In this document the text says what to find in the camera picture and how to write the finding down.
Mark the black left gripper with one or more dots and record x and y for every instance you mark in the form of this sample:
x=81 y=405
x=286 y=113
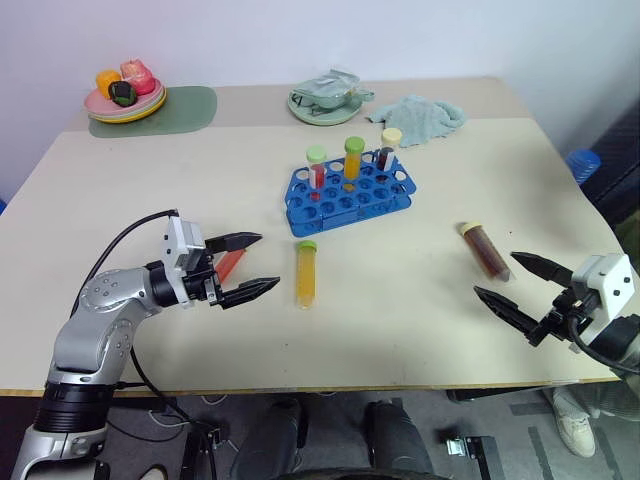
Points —
x=207 y=285

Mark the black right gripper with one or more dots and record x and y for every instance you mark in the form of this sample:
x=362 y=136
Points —
x=560 y=320

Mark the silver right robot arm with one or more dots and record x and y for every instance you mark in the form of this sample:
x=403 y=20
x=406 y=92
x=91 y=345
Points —
x=622 y=345

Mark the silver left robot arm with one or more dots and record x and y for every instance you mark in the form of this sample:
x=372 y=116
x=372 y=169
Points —
x=92 y=320

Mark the brown tube cream cap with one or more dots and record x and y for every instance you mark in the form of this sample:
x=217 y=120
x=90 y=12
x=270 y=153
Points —
x=487 y=252

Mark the yellow tube green cap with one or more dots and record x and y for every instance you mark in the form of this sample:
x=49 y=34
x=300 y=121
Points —
x=352 y=160
x=306 y=275

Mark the red tube green cap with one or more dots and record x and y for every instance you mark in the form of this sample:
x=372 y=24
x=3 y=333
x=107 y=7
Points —
x=317 y=172

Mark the blue test tube rack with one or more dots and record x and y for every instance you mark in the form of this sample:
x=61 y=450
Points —
x=350 y=210

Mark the dark red tube cream cap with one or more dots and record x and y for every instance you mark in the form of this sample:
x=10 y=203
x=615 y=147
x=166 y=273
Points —
x=386 y=155

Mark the grey trouser leg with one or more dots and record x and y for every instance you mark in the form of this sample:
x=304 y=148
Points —
x=600 y=400

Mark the blue ribbed object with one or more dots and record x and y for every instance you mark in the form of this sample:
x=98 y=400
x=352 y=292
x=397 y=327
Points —
x=584 y=165

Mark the white sneaker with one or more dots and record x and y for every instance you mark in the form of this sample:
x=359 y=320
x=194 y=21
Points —
x=572 y=425

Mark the black woven panel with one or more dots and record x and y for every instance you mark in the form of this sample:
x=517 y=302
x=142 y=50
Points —
x=617 y=165

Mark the green placemat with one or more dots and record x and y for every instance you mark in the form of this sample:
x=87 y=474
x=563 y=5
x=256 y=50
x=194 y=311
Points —
x=190 y=107

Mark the mint green saucer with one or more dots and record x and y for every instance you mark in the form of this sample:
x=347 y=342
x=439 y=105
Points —
x=325 y=116

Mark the stacked plates with toy food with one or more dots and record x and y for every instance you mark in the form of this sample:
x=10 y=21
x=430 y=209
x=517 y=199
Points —
x=145 y=112

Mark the mint green cup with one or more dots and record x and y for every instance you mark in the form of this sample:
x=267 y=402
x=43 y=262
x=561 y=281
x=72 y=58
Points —
x=332 y=100

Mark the mint green towel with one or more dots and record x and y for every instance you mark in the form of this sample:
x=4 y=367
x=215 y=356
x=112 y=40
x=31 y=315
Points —
x=420 y=120

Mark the clear plastic bag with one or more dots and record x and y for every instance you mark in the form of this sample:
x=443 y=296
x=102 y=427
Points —
x=330 y=82

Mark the dark green toy fruit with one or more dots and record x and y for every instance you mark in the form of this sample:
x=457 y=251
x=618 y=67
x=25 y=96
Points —
x=122 y=93

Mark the pink toy apple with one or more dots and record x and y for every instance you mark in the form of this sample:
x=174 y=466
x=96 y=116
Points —
x=137 y=75

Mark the pink plate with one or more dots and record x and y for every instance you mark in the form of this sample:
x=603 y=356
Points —
x=97 y=102

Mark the orange toy fruit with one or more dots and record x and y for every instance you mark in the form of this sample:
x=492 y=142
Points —
x=107 y=81

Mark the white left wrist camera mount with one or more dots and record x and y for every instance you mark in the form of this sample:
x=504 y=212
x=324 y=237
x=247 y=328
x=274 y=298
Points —
x=186 y=245

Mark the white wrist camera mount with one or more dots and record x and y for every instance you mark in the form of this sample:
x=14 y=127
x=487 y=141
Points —
x=186 y=245
x=607 y=280

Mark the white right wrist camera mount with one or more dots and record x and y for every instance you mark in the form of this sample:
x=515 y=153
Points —
x=607 y=280

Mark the black table frame bar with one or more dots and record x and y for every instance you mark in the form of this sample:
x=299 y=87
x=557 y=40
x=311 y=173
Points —
x=495 y=392

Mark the metal floor bracket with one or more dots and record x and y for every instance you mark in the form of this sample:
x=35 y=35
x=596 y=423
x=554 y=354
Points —
x=467 y=445

